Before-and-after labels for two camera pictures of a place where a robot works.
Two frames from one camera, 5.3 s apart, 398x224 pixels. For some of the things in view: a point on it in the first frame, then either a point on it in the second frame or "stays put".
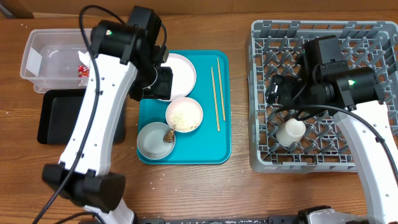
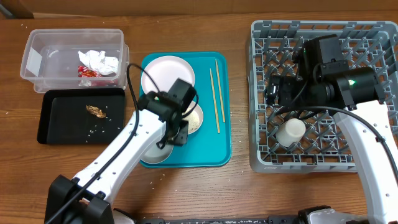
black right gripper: (288, 83) stays put
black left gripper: (161, 91) to (181, 137)
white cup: (290, 132) stays put
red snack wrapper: (83, 71) stays put
